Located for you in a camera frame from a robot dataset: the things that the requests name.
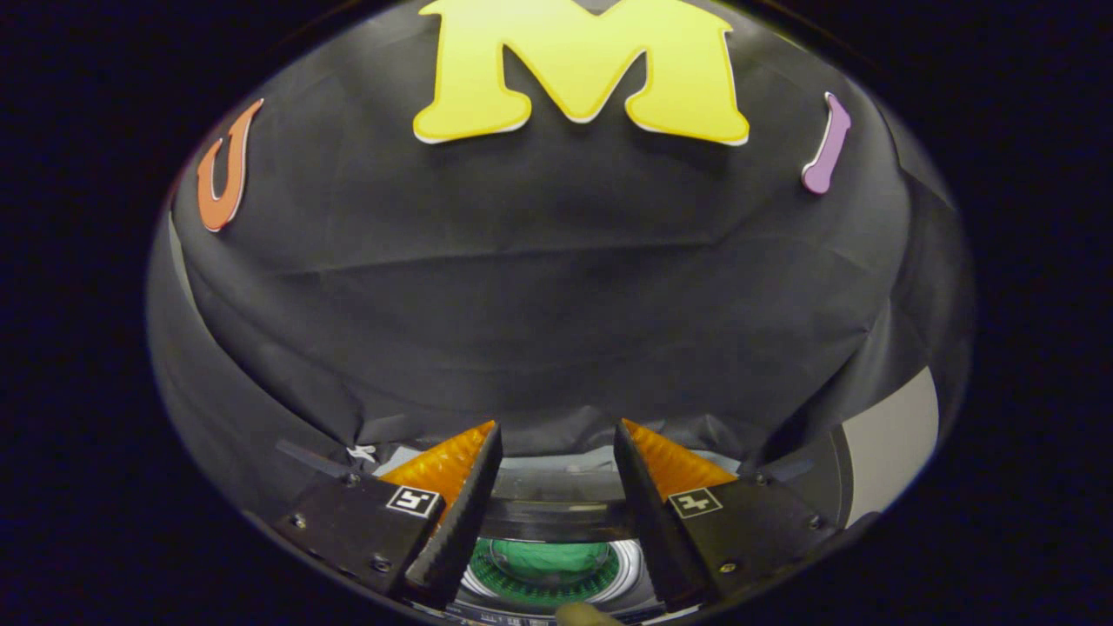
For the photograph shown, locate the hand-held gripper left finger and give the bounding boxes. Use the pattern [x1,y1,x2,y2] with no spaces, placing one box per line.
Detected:
[274,421,503,609]

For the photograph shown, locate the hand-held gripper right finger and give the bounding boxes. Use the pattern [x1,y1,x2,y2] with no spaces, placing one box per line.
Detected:
[614,419,840,609]

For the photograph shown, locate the grey washing machine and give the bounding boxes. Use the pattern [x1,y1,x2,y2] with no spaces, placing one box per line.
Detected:
[278,426,857,625]

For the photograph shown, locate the green polo shirt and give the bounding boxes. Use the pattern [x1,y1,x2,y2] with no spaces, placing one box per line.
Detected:
[470,539,622,607]

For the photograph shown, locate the black backdrop cloth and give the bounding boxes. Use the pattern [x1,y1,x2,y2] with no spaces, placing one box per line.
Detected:
[148,0,975,523]

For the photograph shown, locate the beige cabinet with dark top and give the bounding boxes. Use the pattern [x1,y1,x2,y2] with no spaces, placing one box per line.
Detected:
[842,369,941,528]

